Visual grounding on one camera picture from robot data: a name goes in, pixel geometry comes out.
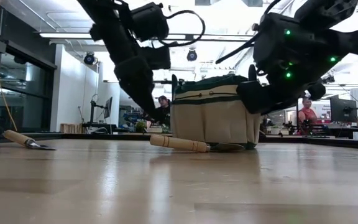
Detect round-blade trowel wooden handle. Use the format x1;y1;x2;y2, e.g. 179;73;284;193
2;129;57;152

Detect pointed trowel wooden handle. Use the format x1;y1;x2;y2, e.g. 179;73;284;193
149;134;246;154

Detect black aluminium table frame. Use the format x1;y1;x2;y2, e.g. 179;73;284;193
0;131;358;151

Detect ceiling light strip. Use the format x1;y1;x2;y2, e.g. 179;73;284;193
39;32;358;44

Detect beige green gardening bag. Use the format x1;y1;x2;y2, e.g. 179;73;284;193
170;64;262;151

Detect round black ceiling speaker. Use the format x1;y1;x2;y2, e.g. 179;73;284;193
83;52;97;67
186;49;198;63

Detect black camera cable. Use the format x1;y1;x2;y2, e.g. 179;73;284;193
154;9;206;48

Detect black ceiling track lights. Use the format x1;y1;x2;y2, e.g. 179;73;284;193
320;74;336;85

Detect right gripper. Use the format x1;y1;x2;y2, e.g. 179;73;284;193
237;12;358;114

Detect small potted green plant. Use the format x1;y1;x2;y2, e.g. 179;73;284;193
134;119;148;134

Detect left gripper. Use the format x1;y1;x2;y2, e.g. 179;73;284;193
90;12;171;124

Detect large dark computer monitor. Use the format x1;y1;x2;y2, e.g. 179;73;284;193
329;97;358;124

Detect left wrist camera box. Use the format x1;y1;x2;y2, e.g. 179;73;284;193
130;2;170;42

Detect person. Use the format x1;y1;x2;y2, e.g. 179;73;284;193
297;96;319;125
154;95;172;127

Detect computer monitor on arm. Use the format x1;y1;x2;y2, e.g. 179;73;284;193
103;96;114;119

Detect dark office desk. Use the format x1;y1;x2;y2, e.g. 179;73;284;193
300;123;358;140

